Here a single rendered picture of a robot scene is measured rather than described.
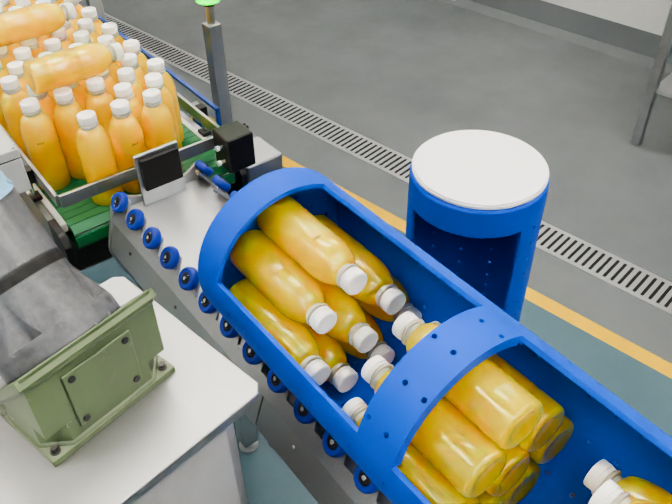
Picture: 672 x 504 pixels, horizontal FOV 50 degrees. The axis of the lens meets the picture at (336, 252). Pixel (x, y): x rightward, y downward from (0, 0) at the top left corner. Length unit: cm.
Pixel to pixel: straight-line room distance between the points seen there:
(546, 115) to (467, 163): 234
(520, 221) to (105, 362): 88
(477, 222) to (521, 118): 238
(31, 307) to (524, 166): 102
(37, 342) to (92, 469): 17
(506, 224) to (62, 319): 89
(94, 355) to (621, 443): 66
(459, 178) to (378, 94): 246
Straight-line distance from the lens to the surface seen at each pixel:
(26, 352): 85
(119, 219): 161
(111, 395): 91
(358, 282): 103
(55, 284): 86
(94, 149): 162
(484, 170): 150
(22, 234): 87
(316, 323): 104
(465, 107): 383
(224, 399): 93
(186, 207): 160
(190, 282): 135
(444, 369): 86
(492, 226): 144
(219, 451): 99
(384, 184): 322
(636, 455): 102
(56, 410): 88
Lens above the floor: 188
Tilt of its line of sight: 41 degrees down
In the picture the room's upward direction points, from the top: 1 degrees counter-clockwise
